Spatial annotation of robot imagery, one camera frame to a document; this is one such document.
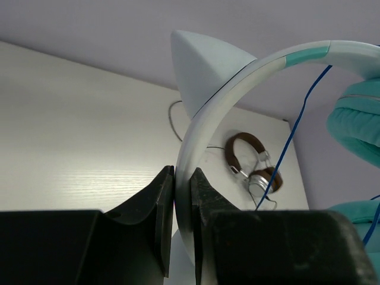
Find blue headphone cable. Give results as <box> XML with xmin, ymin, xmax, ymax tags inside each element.
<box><xmin>255</xmin><ymin>44</ymin><xmax>380</xmax><ymax>247</ymax></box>

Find thin black headphone cable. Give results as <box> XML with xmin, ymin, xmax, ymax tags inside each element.
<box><xmin>167</xmin><ymin>100</ymin><xmax>278</xmax><ymax>210</ymax></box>

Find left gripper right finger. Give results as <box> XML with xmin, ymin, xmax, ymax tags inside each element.
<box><xmin>190</xmin><ymin>169</ymin><xmax>378</xmax><ymax>284</ymax></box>

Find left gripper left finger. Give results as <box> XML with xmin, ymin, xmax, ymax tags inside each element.
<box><xmin>1</xmin><ymin>166</ymin><xmax>174</xmax><ymax>284</ymax></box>

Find teal cat-ear headphones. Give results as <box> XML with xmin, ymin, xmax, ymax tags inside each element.
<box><xmin>170</xmin><ymin>30</ymin><xmax>379</xmax><ymax>259</ymax></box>

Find brown silver headphones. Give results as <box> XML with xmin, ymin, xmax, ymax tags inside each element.
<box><xmin>224</xmin><ymin>132</ymin><xmax>283</xmax><ymax>198</ymax></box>

